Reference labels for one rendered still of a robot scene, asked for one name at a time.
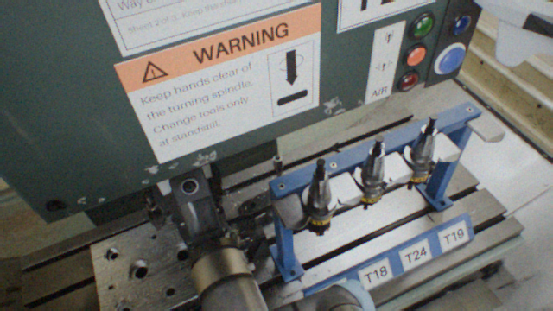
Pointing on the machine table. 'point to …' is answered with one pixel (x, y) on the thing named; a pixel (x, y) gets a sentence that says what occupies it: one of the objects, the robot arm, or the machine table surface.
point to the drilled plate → (154, 240)
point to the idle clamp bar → (256, 210)
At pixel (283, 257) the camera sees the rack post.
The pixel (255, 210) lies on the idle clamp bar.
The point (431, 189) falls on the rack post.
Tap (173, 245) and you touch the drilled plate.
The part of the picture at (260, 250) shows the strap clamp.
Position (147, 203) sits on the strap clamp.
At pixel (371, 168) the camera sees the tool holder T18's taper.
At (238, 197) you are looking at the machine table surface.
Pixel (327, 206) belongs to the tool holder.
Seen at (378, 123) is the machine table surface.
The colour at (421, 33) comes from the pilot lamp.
